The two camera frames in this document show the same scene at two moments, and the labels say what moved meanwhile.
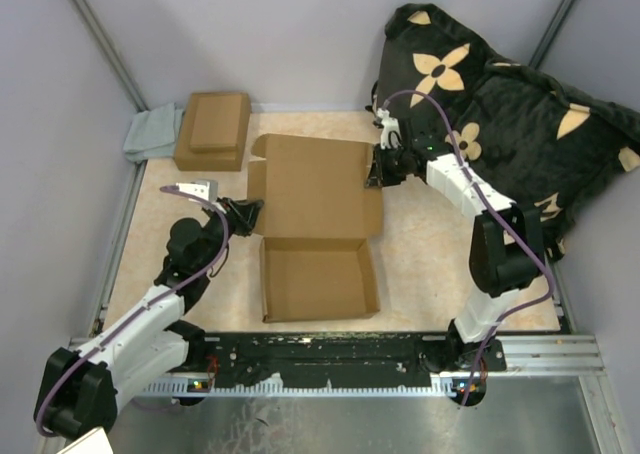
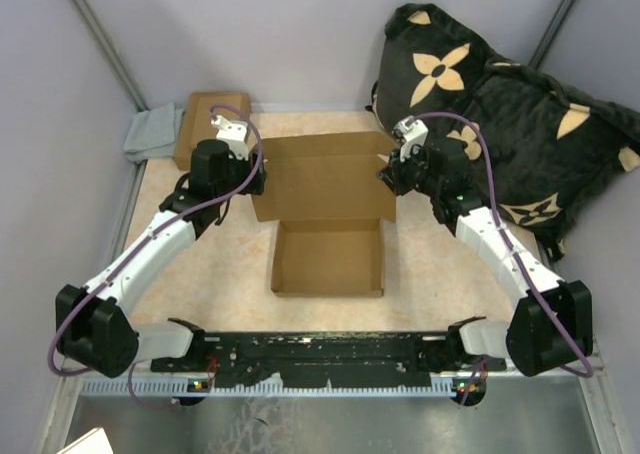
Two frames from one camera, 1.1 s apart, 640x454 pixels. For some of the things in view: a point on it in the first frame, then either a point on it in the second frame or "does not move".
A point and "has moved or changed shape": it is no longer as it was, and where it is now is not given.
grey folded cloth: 153,133 does not move
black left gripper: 241,213 → 255,186
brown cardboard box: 318,226 has moved or changed shape
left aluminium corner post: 104,41 does not move
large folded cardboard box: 212,133 does not move
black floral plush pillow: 533,139 does not move
